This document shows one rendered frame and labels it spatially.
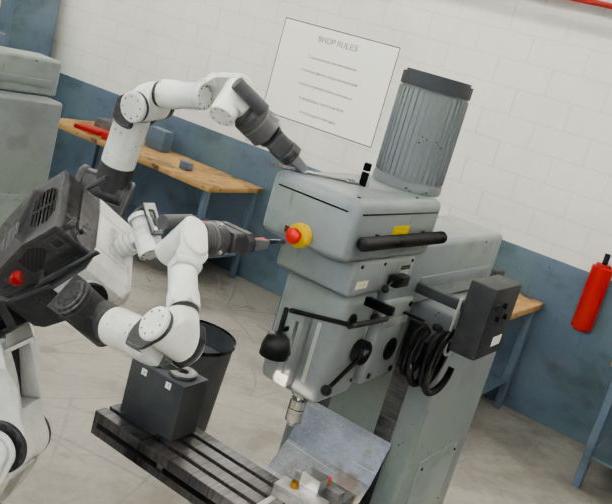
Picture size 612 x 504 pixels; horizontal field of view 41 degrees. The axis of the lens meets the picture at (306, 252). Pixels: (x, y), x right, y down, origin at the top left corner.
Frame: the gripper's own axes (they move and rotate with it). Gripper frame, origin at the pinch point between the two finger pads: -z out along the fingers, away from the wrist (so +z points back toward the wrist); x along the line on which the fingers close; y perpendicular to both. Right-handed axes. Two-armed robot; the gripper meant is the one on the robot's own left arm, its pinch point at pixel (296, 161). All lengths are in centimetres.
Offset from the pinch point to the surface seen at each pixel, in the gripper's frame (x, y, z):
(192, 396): -31, -71, -41
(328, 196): 15.7, -1.5, -5.5
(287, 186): 6.0, -6.2, -0.2
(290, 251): 0.5, -17.5, -15.7
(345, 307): 12.1, -18.3, -32.3
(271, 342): 18.2, -36.4, -19.8
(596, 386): -236, 55, -390
